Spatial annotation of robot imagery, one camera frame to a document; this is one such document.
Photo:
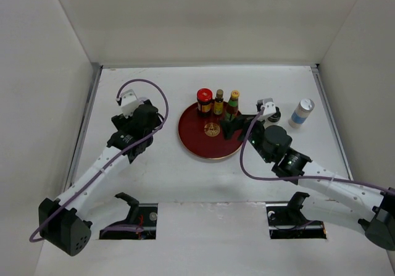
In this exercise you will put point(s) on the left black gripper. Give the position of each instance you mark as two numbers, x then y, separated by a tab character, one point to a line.
122	122

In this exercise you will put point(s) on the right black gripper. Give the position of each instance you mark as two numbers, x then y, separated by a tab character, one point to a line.
239	122

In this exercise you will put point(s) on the green red sauce bottle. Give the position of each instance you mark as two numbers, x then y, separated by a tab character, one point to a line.
232	107

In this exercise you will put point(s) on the small yellow label bottle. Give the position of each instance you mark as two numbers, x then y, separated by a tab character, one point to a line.
218	103

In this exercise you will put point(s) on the small black cap jar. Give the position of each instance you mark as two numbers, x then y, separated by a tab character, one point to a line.
275	118

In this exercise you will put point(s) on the red lid dark jar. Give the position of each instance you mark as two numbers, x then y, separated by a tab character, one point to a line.
204	102

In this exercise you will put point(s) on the white blue label shaker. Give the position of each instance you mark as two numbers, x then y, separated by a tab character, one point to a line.
301	112

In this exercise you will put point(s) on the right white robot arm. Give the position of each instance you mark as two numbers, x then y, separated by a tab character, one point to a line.
363	207

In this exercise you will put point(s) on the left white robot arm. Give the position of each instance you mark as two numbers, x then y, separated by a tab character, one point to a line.
64	221

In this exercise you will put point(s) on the red round tray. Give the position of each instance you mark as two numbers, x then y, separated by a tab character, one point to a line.
203	136

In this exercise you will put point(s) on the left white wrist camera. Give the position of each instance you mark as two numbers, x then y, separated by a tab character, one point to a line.
128	102

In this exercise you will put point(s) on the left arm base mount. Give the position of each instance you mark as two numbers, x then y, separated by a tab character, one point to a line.
140	222

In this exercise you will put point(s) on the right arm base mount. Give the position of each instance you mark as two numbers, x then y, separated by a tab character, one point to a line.
286	221

